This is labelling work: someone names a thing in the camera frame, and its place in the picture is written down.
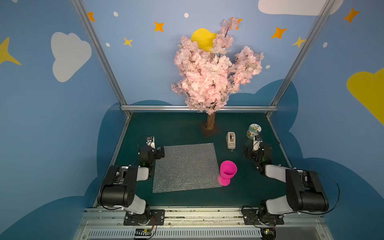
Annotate pink plastic wine glass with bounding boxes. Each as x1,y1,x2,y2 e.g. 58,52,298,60
218,161,238,186

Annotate clear bubble wrap sheet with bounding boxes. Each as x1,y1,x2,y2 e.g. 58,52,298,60
153,143,222,193

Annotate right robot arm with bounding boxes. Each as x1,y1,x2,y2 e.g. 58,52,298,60
244,141,330,218

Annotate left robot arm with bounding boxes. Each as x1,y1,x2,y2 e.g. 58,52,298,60
97,136,165,215

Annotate white tape dispenser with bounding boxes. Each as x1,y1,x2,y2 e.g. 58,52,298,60
226,132,236,151

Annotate green circuit board left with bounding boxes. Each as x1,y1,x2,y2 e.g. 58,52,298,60
134,229,153,238

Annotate circuit board right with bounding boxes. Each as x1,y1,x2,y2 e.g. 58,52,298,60
261,229,277,240

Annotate pink cherry blossom tree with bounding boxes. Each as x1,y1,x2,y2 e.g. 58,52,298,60
171,18,264,137

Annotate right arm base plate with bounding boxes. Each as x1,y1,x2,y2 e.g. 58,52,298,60
240,208,285,227

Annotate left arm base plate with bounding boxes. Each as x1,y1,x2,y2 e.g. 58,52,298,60
123,209,165,226

